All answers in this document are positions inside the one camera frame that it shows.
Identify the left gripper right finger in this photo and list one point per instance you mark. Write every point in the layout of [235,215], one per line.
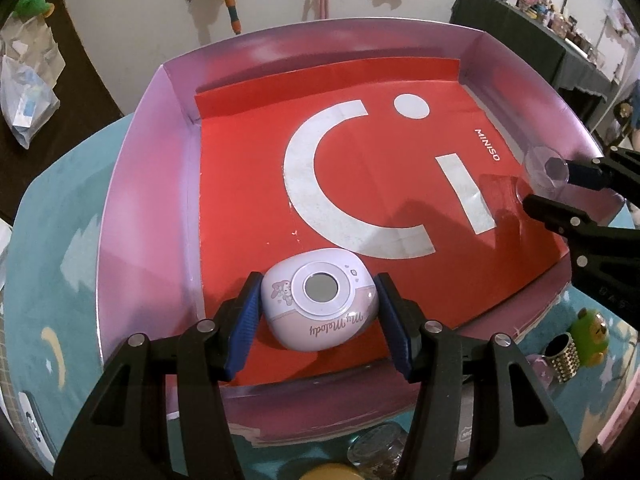
[481,413]

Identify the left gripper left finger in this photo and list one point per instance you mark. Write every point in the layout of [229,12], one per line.
[121,431]

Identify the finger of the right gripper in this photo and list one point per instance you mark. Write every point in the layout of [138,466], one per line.
[617,170]
[596,252]

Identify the clear plastic cup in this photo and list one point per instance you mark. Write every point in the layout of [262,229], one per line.
[544,173]

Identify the pink My Melody device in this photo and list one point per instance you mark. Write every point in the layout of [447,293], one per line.
[318,300]

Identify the green yellow toy figure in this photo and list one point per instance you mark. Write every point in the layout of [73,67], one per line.
[590,335]

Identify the white remote device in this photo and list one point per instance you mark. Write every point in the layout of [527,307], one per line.
[35,424]

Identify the teal star tablecloth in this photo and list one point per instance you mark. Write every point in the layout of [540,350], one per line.
[49,296]

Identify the black cloth side table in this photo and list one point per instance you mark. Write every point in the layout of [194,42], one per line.
[552,57]

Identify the glass jar silver lid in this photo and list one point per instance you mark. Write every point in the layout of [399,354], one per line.
[376,454]

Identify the orange round container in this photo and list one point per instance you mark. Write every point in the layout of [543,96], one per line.
[332,471]

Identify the red Miniso paper bag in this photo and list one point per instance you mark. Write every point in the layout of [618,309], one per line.
[389,158]

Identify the plastic bag on door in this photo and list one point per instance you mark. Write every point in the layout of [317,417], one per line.
[27,101]

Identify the green plush toy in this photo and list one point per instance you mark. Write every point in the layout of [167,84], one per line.
[26,9]

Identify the studded gold ring cup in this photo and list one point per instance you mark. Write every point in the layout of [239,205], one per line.
[562,356]

